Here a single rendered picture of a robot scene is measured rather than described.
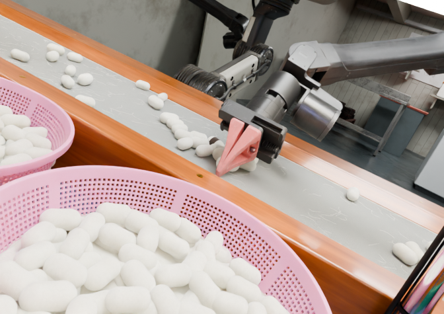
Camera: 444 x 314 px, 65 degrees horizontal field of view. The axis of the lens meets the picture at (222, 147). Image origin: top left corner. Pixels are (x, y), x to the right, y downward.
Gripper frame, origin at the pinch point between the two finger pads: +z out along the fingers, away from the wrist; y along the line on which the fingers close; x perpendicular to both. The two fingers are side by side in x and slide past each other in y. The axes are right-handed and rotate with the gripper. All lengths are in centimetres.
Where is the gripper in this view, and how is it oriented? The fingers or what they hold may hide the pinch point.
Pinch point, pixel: (221, 169)
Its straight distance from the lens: 48.6
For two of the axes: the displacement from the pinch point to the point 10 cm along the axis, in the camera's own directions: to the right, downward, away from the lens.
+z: -5.4, 6.8, -4.9
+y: 8.4, 4.6, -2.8
